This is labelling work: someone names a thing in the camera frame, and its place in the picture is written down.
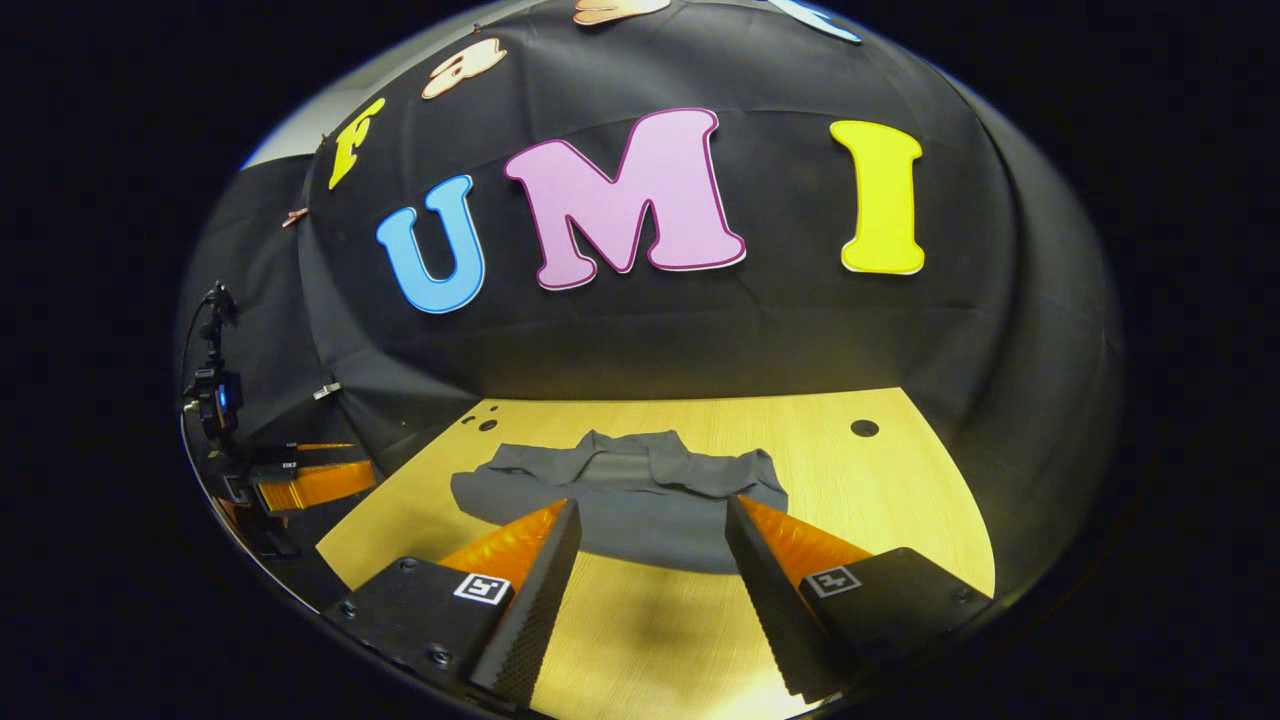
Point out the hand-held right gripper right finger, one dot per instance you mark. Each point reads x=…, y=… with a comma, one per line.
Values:
x=775, y=610

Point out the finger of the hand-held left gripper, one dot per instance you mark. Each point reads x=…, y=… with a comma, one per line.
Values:
x=320, y=485
x=325, y=447

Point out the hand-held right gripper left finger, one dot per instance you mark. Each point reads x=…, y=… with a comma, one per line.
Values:
x=530, y=610

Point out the dark grey shirt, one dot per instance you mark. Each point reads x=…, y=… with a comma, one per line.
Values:
x=620, y=500

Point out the white cloth clip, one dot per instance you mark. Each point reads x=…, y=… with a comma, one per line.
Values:
x=327, y=391

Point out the pink cloth clip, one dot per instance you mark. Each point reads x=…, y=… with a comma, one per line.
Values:
x=296, y=217

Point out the black backdrop cloth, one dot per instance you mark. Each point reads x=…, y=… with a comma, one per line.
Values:
x=650, y=340

